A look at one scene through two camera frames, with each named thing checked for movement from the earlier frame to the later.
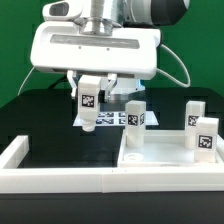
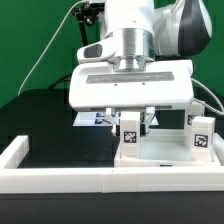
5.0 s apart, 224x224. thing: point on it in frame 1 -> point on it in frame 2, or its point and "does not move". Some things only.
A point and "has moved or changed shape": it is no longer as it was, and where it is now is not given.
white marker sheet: (116, 118) does not move
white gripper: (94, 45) -> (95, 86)
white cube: (89, 101) has moved or changed shape
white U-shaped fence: (15, 179) does not move
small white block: (206, 139) has moved or changed shape
